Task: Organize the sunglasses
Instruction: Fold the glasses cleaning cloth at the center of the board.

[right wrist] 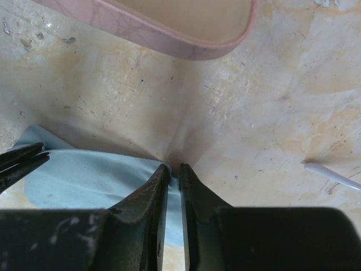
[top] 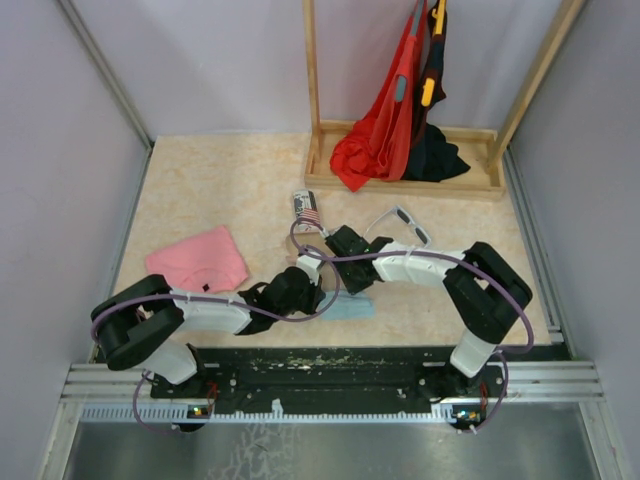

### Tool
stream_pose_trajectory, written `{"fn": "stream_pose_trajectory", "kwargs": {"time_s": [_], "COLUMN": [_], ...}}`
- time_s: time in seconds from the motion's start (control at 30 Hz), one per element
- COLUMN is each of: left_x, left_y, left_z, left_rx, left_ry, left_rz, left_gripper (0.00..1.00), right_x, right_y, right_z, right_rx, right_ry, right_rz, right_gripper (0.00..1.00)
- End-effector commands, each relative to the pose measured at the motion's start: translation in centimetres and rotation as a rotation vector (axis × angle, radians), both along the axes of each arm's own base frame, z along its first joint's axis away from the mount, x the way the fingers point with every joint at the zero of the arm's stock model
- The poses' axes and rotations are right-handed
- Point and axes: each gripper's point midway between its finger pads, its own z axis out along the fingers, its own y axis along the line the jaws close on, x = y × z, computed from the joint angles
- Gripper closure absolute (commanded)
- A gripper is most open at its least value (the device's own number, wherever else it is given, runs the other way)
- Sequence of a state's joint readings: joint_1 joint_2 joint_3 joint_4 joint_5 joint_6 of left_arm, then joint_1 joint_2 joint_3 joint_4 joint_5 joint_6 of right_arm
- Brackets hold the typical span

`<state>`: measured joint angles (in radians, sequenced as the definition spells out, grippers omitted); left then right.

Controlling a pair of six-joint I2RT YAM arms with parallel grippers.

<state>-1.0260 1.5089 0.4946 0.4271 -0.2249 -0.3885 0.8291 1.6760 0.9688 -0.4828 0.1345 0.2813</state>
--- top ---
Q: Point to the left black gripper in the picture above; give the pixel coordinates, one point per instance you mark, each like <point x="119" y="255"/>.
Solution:
<point x="317" y="295"/>

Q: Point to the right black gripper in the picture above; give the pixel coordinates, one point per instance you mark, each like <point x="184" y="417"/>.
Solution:
<point x="353" y="287"/>

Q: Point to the light blue cloth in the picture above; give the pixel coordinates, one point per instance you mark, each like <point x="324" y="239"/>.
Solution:
<point x="350" y="307"/>

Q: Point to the white frame sunglasses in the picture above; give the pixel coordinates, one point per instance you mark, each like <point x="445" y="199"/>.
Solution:
<point x="402" y="214"/>

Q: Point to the flag print glasses case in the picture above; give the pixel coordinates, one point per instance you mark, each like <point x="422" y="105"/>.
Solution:
<point x="306" y="212"/>

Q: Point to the pink glasses case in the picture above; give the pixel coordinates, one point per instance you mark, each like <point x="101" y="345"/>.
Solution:
<point x="313" y="239"/>

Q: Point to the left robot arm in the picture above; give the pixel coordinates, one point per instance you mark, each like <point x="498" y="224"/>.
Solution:
<point x="135" y="327"/>

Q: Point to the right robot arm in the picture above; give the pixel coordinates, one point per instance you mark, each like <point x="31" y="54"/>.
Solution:
<point x="489" y="296"/>

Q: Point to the pink folded cloth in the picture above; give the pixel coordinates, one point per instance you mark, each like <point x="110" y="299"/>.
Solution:
<point x="208" y="262"/>

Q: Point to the red hanging garment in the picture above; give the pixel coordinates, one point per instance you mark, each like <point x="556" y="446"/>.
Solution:
<point x="378" y="145"/>

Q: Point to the wooden clothes rack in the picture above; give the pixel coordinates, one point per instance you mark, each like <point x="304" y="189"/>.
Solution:
<point x="447" y="162"/>

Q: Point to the yellow clothes hanger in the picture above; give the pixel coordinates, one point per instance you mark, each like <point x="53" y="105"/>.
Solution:
<point x="434" y="67"/>

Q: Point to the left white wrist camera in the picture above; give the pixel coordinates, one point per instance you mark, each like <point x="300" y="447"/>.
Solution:
<point x="311" y="262"/>

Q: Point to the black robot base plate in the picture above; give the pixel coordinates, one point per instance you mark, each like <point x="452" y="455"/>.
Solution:
<point x="349" y="381"/>

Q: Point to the white cable duct strip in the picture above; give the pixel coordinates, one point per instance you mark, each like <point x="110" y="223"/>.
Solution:
<point x="157" y="413"/>

